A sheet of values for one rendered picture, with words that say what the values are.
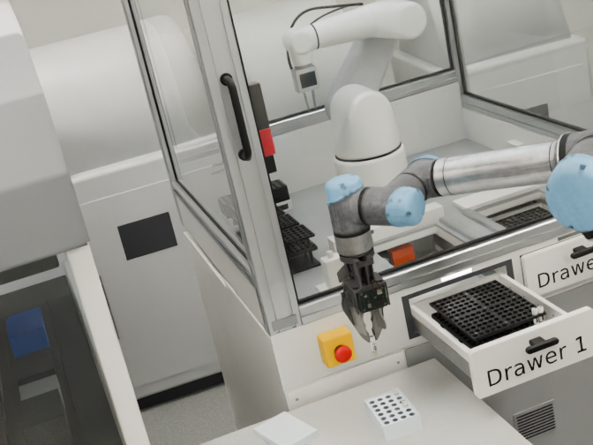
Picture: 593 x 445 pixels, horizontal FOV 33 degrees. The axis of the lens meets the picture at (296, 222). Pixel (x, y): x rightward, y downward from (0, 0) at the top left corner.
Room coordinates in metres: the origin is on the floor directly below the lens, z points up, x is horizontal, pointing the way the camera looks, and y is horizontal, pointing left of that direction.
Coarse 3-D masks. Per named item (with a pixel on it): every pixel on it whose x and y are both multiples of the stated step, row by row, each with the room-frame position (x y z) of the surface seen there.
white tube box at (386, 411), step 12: (384, 396) 1.94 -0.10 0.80; (396, 396) 1.92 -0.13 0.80; (372, 408) 1.90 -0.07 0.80; (384, 408) 1.90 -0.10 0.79; (396, 408) 1.88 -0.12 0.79; (408, 408) 1.87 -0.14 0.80; (372, 420) 1.89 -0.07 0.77; (384, 420) 1.84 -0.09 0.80; (396, 420) 1.84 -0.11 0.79; (408, 420) 1.83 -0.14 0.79; (420, 420) 1.83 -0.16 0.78; (384, 432) 1.82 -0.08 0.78; (396, 432) 1.82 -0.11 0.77; (408, 432) 1.83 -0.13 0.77
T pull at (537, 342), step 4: (540, 336) 1.83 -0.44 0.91; (532, 340) 1.83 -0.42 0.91; (536, 340) 1.82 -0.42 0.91; (540, 340) 1.82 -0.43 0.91; (544, 340) 1.82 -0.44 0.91; (548, 340) 1.81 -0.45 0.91; (552, 340) 1.81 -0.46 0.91; (556, 340) 1.81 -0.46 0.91; (532, 344) 1.82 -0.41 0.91; (536, 344) 1.80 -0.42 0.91; (540, 344) 1.80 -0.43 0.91; (544, 344) 1.80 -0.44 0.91; (548, 344) 1.80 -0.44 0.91; (552, 344) 1.81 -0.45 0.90; (528, 348) 1.80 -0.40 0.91; (532, 348) 1.80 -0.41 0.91; (536, 348) 1.80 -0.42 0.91; (540, 348) 1.80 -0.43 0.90; (544, 348) 1.80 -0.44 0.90; (528, 352) 1.79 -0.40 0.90; (532, 352) 1.80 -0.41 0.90
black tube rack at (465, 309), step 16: (480, 288) 2.15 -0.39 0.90; (496, 288) 2.13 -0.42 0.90; (432, 304) 2.12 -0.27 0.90; (448, 304) 2.10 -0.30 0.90; (464, 304) 2.08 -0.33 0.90; (480, 304) 2.06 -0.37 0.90; (496, 304) 2.04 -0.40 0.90; (512, 304) 2.03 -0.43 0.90; (528, 304) 2.02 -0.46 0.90; (448, 320) 2.03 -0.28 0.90; (464, 320) 2.00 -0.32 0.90; (480, 320) 1.99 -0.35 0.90; (496, 320) 1.98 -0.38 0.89; (464, 336) 1.98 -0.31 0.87; (496, 336) 1.96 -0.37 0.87
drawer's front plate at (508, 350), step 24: (576, 312) 1.87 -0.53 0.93; (504, 336) 1.84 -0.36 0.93; (528, 336) 1.83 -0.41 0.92; (552, 336) 1.85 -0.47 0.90; (576, 336) 1.86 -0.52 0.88; (480, 360) 1.81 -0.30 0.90; (504, 360) 1.82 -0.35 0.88; (552, 360) 1.85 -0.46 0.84; (576, 360) 1.86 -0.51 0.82; (480, 384) 1.80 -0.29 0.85; (504, 384) 1.82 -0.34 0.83
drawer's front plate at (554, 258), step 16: (576, 240) 2.23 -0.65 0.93; (528, 256) 2.19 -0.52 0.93; (544, 256) 2.20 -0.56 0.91; (560, 256) 2.21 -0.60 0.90; (592, 256) 2.23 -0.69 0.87; (528, 272) 2.19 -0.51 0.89; (544, 272) 2.20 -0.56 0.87; (560, 272) 2.21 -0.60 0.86; (592, 272) 2.23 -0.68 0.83; (528, 288) 2.19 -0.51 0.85; (544, 288) 2.20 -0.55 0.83
